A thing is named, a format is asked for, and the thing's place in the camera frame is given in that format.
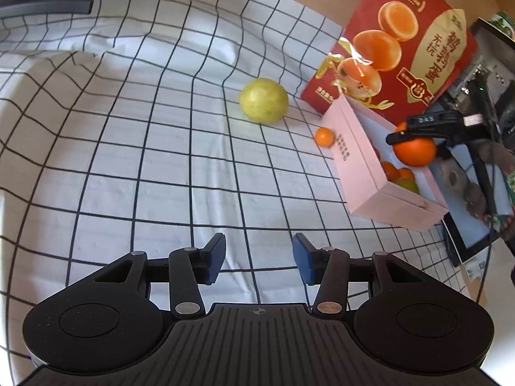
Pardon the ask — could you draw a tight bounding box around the black framed screen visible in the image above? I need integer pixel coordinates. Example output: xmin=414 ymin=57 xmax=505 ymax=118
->
xmin=428 ymin=139 xmax=511 ymax=267

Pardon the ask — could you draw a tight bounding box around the small round kumquat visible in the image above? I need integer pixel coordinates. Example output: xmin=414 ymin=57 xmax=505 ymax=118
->
xmin=314 ymin=127 xmax=335 ymax=148

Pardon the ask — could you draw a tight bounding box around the red printed gift box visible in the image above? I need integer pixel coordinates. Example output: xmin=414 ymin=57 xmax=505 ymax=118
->
xmin=301 ymin=0 xmax=479 ymax=124

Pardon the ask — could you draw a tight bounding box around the large orange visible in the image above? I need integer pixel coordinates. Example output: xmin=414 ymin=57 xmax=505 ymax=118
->
xmin=393 ymin=121 xmax=438 ymax=167

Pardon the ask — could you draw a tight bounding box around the yellow-green pomelo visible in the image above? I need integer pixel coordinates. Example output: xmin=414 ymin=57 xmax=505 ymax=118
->
xmin=239 ymin=78 xmax=289 ymax=125

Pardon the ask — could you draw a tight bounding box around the small yellow citrus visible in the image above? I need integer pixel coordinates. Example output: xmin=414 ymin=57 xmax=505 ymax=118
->
xmin=395 ymin=178 xmax=420 ymax=195

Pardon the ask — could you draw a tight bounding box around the green patterned cloth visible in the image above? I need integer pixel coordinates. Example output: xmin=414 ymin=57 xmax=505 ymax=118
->
xmin=489 ymin=161 xmax=515 ymax=236

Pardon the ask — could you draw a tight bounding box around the pink cardboard box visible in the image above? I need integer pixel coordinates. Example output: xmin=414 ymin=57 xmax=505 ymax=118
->
xmin=321 ymin=96 xmax=450 ymax=233

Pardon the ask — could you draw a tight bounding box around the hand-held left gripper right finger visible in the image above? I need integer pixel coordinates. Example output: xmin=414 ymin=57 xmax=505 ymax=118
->
xmin=292 ymin=232 xmax=449 ymax=318

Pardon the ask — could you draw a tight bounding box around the thin black cable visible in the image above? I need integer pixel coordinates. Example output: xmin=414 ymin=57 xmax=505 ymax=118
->
xmin=477 ymin=245 xmax=496 ymax=304

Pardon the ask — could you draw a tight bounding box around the white black-checked cloth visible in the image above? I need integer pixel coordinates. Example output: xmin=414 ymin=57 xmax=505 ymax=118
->
xmin=0 ymin=0 xmax=483 ymax=386

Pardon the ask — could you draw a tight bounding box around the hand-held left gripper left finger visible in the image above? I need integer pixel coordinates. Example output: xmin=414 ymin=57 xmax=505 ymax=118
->
xmin=64 ymin=232 xmax=227 ymax=318

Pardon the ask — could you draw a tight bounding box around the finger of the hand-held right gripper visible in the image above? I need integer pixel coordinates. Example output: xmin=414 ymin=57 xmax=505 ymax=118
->
xmin=385 ymin=111 xmax=469 ymax=146

